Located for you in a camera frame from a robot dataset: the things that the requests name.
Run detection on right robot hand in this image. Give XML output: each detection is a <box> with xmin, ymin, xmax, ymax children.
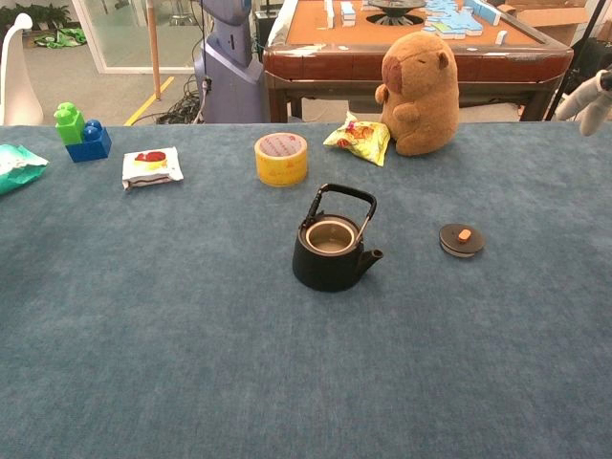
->
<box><xmin>554</xmin><ymin>69</ymin><xmax>612</xmax><ymax>138</ymax></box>

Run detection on black teapot lid orange knob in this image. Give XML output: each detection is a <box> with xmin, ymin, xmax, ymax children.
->
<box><xmin>438</xmin><ymin>223</ymin><xmax>487</xmax><ymax>260</ymax></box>

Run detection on black cast iron teapot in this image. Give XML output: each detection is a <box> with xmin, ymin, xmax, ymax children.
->
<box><xmin>292</xmin><ymin>183</ymin><xmax>384</xmax><ymax>294</ymax></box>

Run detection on black tripod stand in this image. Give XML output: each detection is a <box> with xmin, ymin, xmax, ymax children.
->
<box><xmin>544</xmin><ymin>0</ymin><xmax>604</xmax><ymax>121</ymax></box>

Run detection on cardboard box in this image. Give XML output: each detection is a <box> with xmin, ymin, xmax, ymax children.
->
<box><xmin>496</xmin><ymin>0</ymin><xmax>592</xmax><ymax>47</ymax></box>

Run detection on brown capybara plush toy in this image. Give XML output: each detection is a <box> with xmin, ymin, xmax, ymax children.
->
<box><xmin>374</xmin><ymin>31</ymin><xmax>461</xmax><ymax>158</ymax></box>

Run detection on yellow snack bag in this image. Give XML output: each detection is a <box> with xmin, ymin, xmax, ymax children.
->
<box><xmin>322</xmin><ymin>110</ymin><xmax>392</xmax><ymax>167</ymax></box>

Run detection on brown mahjong table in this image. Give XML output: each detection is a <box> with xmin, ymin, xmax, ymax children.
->
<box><xmin>262</xmin><ymin>0</ymin><xmax>575</xmax><ymax>124</ymax></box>

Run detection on yellow tape roll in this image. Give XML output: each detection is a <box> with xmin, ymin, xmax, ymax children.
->
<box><xmin>253</xmin><ymin>132</ymin><xmax>309</xmax><ymax>187</ymax></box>

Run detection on blue table mat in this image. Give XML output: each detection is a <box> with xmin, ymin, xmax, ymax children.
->
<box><xmin>0</xmin><ymin>121</ymin><xmax>612</xmax><ymax>459</ymax></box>

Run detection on wooden pole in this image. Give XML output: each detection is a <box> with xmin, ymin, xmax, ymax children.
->
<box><xmin>146</xmin><ymin>0</ymin><xmax>163</xmax><ymax>101</ymax></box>

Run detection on white snack packet red print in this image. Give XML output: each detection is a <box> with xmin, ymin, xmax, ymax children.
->
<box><xmin>121</xmin><ymin>145</ymin><xmax>185</xmax><ymax>191</ymax></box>

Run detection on blue toy building block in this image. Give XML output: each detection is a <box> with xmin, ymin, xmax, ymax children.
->
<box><xmin>65</xmin><ymin>119</ymin><xmax>113</xmax><ymax>164</ymax></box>

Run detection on green toy building block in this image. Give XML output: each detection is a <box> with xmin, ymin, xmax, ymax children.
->
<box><xmin>53</xmin><ymin>101</ymin><xmax>86</xmax><ymax>146</ymax></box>

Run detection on green potted plants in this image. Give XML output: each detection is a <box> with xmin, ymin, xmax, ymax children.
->
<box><xmin>0</xmin><ymin>3</ymin><xmax>72</xmax><ymax>34</ymax></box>

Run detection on teal wet wipes pack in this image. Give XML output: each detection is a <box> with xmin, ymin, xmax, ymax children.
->
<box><xmin>0</xmin><ymin>143</ymin><xmax>50</xmax><ymax>196</ymax></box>

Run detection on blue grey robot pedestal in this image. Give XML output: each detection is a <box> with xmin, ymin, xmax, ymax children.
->
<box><xmin>193</xmin><ymin>0</ymin><xmax>269</xmax><ymax>124</ymax></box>

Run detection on black floor cable pile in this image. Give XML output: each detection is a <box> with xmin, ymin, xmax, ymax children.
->
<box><xmin>155</xmin><ymin>74</ymin><xmax>208</xmax><ymax>125</ymax></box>

